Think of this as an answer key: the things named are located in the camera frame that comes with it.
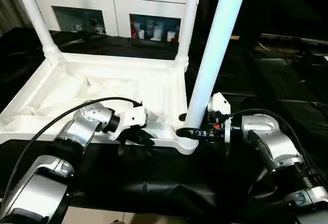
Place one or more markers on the white plastic table top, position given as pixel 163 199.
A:
pixel 102 85

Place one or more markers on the white plastic table leg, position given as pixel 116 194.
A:
pixel 36 14
pixel 187 19
pixel 215 44

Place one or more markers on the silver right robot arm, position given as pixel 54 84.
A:
pixel 277 142

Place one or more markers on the black mat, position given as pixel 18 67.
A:
pixel 266 80

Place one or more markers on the white glass-door cabinet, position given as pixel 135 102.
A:
pixel 113 1

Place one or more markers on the grey curtain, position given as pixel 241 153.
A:
pixel 10 3

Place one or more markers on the black metal rail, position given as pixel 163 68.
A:
pixel 297 39

